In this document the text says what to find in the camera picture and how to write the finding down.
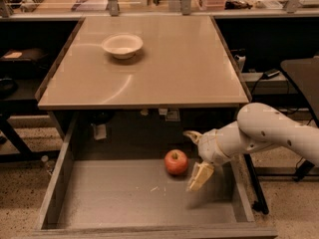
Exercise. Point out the clear plastic bottle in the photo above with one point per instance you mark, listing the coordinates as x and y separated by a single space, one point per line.
49 164

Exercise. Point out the black phone device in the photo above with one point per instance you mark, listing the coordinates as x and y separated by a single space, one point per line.
270 74

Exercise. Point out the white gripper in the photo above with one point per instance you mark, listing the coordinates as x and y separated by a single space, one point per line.
209 147

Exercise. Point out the grey counter cabinet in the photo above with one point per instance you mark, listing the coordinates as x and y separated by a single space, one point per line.
184 63

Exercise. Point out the white paper bowl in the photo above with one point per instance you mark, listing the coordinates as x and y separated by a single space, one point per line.
122 45

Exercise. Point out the red apple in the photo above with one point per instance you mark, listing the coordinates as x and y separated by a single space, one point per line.
176 162

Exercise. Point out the open grey drawer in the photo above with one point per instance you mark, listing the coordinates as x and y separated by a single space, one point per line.
118 188

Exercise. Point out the white paper tag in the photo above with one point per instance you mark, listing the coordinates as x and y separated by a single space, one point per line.
99 131

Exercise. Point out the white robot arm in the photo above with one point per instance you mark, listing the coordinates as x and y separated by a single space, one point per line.
257 127

